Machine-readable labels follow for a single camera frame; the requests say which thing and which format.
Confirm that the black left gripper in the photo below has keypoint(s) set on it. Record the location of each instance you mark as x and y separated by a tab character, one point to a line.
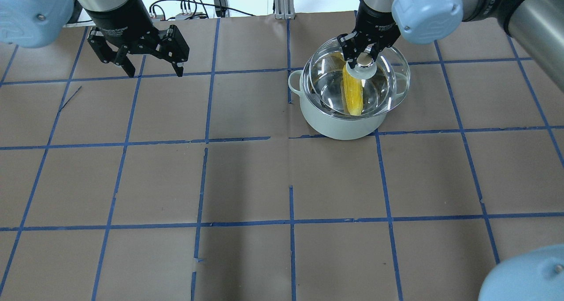
118	19

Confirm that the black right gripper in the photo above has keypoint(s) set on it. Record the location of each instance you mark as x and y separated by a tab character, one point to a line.
375	22

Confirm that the glass pot lid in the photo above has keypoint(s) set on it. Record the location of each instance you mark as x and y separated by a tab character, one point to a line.
377	84

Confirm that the yellow corn cob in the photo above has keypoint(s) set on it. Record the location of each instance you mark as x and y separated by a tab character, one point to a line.
345	92

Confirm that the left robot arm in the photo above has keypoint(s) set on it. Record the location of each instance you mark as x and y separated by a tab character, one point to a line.
36	23

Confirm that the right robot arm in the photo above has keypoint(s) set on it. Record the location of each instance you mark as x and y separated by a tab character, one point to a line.
537	25

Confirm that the pale green cooking pot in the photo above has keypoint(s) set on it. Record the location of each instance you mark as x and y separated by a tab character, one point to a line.
328	125

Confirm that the black power adapter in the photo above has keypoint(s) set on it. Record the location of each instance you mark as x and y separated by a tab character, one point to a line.
220	7

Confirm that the aluminium frame post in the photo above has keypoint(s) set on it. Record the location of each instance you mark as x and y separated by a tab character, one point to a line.
284	9

